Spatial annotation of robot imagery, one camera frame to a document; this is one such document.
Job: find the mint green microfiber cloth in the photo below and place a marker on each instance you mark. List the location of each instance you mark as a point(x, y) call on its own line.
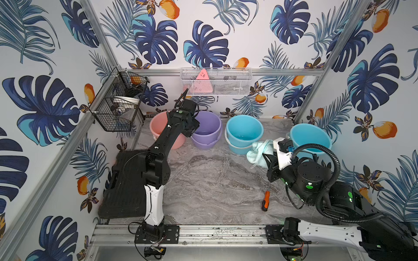
point(255, 155)

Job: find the purple plastic bucket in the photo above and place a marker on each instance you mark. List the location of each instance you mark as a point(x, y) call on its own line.
point(208, 132)

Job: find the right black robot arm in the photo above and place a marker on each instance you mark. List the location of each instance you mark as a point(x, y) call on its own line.
point(358, 224)

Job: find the black ribbed case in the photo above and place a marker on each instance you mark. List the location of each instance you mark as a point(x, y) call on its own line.
point(133, 173)

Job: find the orange handled screwdriver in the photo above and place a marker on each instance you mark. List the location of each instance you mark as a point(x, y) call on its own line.
point(266, 200)

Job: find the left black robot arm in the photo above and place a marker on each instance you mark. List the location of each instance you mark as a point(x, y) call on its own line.
point(152, 227)

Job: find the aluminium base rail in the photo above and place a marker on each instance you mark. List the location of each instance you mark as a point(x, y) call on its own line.
point(229, 235)

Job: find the pink triangular sponge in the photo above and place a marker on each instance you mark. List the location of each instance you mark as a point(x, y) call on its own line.
point(202, 84)

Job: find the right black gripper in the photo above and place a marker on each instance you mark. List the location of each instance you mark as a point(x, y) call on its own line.
point(274, 168)

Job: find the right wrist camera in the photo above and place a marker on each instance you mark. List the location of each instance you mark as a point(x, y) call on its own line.
point(281, 146)

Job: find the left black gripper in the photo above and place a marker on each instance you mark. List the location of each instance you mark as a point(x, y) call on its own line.
point(182, 106)

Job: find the teal bucket with white handle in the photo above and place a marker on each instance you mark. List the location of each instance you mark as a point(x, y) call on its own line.
point(241, 132)

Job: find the black wire basket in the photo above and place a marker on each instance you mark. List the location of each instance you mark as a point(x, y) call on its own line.
point(119, 100)

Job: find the teal bucket on wall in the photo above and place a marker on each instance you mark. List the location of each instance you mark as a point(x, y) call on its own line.
point(306, 134)

